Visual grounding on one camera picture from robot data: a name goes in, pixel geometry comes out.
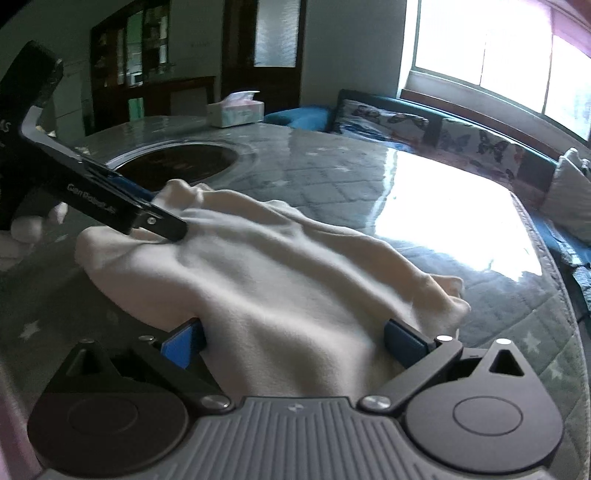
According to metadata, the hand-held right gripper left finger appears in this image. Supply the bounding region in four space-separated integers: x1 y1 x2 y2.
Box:
65 318 234 414

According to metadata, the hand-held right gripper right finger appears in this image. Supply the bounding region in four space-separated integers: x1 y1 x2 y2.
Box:
358 318 539 414

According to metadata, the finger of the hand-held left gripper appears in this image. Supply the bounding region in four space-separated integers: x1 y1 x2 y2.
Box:
88 159 156 205
127 203 188 241

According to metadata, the cream fleece garment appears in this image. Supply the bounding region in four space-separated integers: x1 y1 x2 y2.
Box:
75 179 471 400

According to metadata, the person's left hand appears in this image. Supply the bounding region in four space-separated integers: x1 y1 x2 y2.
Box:
0 203 70 273

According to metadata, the dark round table inset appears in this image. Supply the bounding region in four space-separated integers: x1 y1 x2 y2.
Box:
106 142 241 186

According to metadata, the tissue box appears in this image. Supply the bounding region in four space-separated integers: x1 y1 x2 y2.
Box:
206 91 265 128

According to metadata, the dark wooden display cabinet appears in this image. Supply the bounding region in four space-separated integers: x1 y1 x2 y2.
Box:
90 0 218 136

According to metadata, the dark door with frosted glass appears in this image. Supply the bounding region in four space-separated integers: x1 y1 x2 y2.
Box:
222 0 308 124

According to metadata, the blue sofa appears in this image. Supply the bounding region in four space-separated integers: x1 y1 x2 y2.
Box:
264 89 591 324

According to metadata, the butterfly print cushion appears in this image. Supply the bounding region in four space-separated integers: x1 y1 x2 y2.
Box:
436 117 526 186
330 99 430 149

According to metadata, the light grey cushion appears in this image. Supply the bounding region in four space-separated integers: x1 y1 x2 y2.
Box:
540 148 591 241

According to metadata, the window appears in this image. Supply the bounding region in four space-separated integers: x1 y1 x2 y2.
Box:
399 0 591 144

